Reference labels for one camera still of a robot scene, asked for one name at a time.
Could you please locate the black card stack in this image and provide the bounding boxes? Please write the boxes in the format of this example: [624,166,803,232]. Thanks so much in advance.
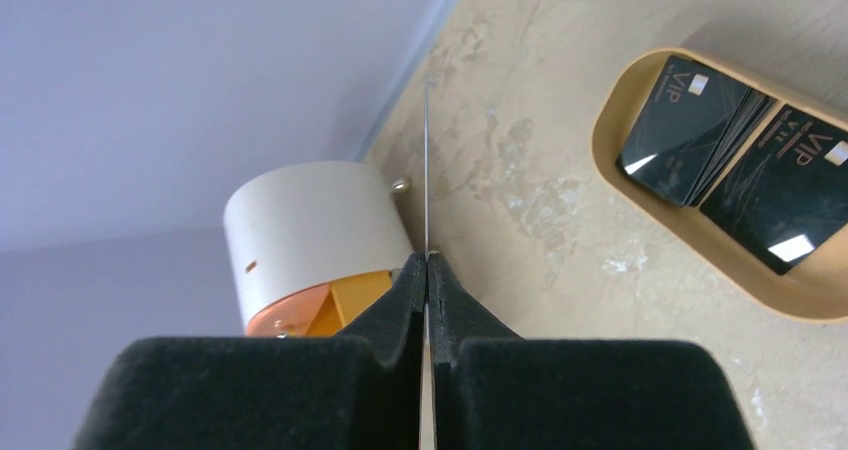
[616,55,775,207]

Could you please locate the yellow open drawer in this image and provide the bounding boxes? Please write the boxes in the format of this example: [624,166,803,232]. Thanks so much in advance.
[305,270,392,337]

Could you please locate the white orange drawer cabinet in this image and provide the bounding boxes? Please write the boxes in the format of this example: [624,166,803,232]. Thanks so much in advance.
[223,162,413,338]

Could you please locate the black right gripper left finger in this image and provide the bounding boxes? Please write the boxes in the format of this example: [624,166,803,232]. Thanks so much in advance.
[73,253,427,449]

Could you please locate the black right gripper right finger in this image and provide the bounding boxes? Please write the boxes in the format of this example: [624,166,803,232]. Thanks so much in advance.
[427,253,753,449]

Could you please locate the orange oval tray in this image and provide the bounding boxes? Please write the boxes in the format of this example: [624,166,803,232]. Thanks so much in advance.
[591,48,847,323]

